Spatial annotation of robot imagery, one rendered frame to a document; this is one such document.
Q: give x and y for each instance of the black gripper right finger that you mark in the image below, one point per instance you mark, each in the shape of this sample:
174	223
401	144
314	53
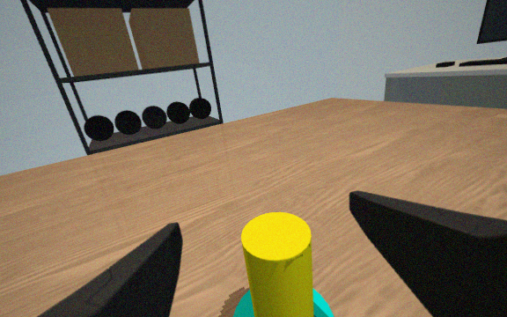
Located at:
455	263

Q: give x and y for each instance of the yellow cylinder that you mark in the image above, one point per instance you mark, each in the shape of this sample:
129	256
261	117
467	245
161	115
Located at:
277	248

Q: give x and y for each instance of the cyan circle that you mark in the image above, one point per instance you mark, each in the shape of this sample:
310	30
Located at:
320	306

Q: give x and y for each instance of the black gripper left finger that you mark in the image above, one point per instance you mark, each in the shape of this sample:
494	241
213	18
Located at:
140	284

